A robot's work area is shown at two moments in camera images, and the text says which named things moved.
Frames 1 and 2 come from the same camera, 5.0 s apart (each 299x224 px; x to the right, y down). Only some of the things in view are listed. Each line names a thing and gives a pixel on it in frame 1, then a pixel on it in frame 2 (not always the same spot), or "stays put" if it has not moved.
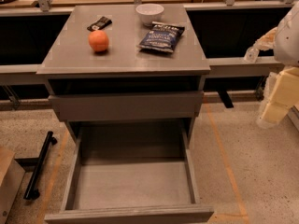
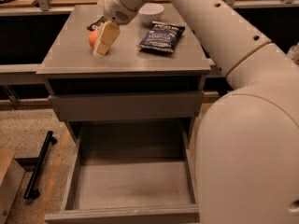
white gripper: (288, 41) -> (121, 9)
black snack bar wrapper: (102, 22) stays put
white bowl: (149, 13) stays put
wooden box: (11, 177) stays put
